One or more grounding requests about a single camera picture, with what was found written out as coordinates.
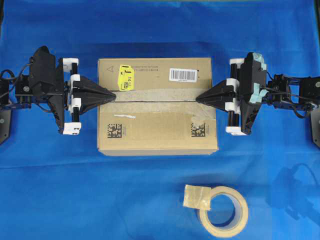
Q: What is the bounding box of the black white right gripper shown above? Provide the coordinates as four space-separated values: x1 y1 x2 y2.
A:
195 52 267 136

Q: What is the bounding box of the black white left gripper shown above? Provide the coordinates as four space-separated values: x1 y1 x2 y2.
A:
28 46 117 135

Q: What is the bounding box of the brown cardboard box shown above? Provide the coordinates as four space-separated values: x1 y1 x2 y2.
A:
97 57 219 156

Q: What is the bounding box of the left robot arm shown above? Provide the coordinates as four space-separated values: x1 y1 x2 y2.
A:
0 46 116 143

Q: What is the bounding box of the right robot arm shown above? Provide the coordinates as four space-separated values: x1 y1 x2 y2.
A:
195 52 320 146

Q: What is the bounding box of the blue table cloth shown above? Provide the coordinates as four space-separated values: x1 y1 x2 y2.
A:
0 0 320 240

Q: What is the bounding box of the beige packing tape roll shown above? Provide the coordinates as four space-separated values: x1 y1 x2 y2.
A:
183 184 249 238

